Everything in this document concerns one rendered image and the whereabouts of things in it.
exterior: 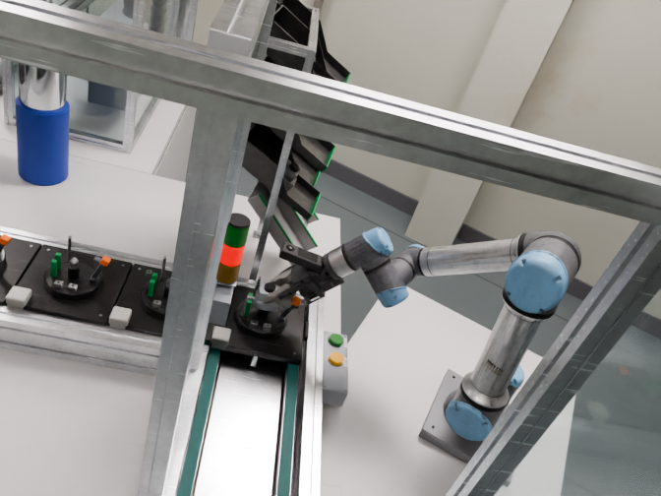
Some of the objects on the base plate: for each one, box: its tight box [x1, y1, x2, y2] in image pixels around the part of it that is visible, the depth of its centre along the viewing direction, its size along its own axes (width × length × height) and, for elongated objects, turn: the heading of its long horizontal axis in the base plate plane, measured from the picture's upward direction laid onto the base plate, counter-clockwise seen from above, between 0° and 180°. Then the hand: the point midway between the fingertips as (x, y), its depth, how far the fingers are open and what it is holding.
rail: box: [290, 296, 325, 496], centre depth 150 cm, size 6×89×11 cm, turn 160°
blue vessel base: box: [16, 96, 70, 186], centre depth 200 cm, size 16×16×27 cm
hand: (267, 291), depth 160 cm, fingers closed on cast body, 4 cm apart
